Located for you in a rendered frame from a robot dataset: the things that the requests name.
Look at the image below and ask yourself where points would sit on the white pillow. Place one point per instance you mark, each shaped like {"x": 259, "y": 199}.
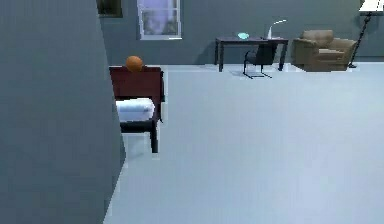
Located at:
{"x": 134, "y": 109}

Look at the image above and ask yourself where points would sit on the dark red wooden bed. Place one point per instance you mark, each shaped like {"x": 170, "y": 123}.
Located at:
{"x": 138, "y": 83}

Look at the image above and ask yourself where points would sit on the orange ball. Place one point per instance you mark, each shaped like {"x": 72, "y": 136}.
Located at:
{"x": 134, "y": 63}

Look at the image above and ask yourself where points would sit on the black desk chair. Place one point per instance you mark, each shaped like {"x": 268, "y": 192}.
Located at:
{"x": 261, "y": 56}

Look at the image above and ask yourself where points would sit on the dark desk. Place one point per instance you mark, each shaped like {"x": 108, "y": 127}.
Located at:
{"x": 250, "y": 42}

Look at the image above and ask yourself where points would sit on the turquoise bowl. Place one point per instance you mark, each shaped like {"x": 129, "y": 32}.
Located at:
{"x": 243, "y": 35}

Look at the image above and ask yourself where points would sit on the white desk lamp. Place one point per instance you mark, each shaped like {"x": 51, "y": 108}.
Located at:
{"x": 270, "y": 31}

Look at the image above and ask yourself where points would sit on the tan armchair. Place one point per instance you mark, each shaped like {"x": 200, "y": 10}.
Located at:
{"x": 321, "y": 50}

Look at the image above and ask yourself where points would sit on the black floor lamp white shade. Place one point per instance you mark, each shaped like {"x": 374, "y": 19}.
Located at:
{"x": 363, "y": 30}

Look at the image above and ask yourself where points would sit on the dark framed wall picture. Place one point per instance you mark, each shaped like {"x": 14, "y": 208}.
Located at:
{"x": 109, "y": 8}

